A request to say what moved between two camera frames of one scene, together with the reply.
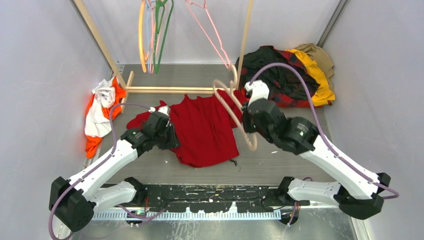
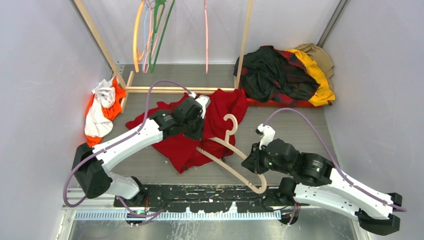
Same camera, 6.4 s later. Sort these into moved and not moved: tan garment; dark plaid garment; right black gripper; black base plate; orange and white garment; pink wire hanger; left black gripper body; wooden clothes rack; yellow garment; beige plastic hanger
Moved: right black gripper; beige plastic hanger; pink wire hanger; left black gripper body
Not moved: black base plate; yellow garment; tan garment; orange and white garment; dark plaid garment; wooden clothes rack
